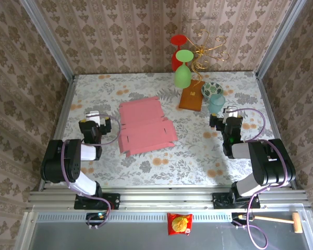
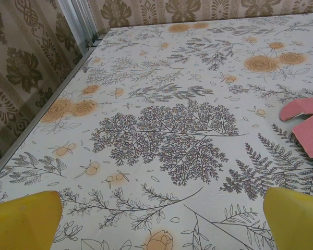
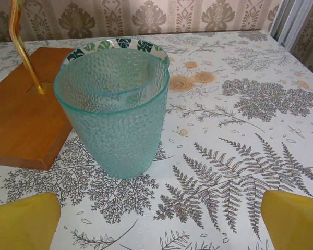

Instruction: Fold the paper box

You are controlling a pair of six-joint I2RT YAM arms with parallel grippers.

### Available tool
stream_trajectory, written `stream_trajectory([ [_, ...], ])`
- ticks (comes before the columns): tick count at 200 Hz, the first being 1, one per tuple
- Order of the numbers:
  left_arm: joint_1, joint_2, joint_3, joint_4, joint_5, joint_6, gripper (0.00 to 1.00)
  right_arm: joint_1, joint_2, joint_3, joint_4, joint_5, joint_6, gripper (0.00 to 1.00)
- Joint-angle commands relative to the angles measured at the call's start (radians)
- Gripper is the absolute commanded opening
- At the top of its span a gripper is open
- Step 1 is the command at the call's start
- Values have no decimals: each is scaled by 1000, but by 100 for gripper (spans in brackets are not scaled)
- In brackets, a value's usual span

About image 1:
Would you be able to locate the right black connector box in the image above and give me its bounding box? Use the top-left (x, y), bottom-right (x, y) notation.
top-left (231, 212), bottom-right (251, 226)

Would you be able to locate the red snack packet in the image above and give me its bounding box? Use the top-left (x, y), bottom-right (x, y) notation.
top-left (166, 212), bottom-right (193, 236)

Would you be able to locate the aluminium mounting rail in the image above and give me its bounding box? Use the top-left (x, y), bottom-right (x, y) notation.
top-left (26, 186), bottom-right (313, 212)

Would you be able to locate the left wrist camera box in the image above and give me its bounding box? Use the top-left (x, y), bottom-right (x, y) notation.
top-left (85, 110), bottom-right (102, 123)

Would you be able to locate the teal translucent cup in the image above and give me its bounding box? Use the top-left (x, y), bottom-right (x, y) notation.
top-left (208, 93), bottom-right (226, 115)

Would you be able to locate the pink paper box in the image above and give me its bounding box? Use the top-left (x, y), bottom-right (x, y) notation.
top-left (117, 96), bottom-right (178, 157)

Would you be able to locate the floral table cover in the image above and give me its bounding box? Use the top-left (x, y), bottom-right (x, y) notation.
top-left (53, 72), bottom-right (290, 187)

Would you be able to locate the left black connector box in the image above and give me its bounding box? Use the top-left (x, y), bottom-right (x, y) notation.
top-left (86, 212), bottom-right (107, 226)

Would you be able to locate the grey metal tray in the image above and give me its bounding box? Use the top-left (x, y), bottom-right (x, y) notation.
top-left (14, 210), bottom-right (313, 250)

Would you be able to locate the leaf pattern bowl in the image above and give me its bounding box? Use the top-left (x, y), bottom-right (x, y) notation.
top-left (201, 82), bottom-right (224, 97)

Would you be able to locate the aluminium side rail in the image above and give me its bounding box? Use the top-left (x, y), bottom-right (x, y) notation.
top-left (255, 71), bottom-right (298, 190)
top-left (38, 74), bottom-right (78, 191)

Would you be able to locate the green wine glass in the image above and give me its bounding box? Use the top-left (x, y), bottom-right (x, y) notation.
top-left (174, 49), bottom-right (194, 89)

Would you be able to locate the left aluminium side rail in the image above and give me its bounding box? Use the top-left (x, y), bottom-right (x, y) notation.
top-left (38, 74), bottom-right (78, 191)

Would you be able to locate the right aluminium frame post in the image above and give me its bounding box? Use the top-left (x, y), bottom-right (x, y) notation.
top-left (255, 0), bottom-right (311, 79)

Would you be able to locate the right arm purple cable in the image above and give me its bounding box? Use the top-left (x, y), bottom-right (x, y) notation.
top-left (232, 108), bottom-right (290, 248)

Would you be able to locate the aluminium frame post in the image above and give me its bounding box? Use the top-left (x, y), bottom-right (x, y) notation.
top-left (19, 0), bottom-right (76, 81)
top-left (255, 0), bottom-right (311, 79)

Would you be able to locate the wooden mallet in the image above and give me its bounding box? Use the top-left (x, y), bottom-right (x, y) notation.
top-left (254, 212), bottom-right (303, 234)

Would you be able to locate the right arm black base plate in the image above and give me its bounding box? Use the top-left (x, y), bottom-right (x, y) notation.
top-left (212, 192), bottom-right (261, 209)

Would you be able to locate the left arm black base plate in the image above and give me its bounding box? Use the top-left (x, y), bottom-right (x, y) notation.
top-left (74, 193), bottom-right (121, 210)

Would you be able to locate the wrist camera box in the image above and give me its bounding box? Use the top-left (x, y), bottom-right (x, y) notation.
top-left (224, 105), bottom-right (239, 118)
top-left (85, 110), bottom-right (102, 123)

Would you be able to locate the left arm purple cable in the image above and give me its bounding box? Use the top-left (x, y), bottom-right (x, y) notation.
top-left (61, 113), bottom-right (121, 230)

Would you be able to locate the red wine glass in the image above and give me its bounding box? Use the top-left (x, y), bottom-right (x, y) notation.
top-left (170, 34), bottom-right (188, 72)

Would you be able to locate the right aluminium side rail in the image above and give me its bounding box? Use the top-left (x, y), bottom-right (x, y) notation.
top-left (255, 71), bottom-right (298, 190)

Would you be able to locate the black connector box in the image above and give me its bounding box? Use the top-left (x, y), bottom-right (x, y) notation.
top-left (86, 212), bottom-right (107, 226)
top-left (231, 212), bottom-right (251, 226)

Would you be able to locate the brown wooden box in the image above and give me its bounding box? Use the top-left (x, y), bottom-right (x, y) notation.
top-left (179, 79), bottom-right (206, 112)

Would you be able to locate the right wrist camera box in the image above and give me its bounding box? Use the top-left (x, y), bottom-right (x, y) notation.
top-left (224, 105), bottom-right (239, 118)

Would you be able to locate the gold wire stand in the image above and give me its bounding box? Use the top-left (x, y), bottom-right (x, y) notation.
top-left (186, 29), bottom-right (230, 82)

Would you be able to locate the left aluminium frame post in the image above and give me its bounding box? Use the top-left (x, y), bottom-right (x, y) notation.
top-left (19, 0), bottom-right (76, 81)

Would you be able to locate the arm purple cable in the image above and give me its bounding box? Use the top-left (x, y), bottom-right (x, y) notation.
top-left (61, 113), bottom-right (121, 230)
top-left (232, 108), bottom-right (290, 248)

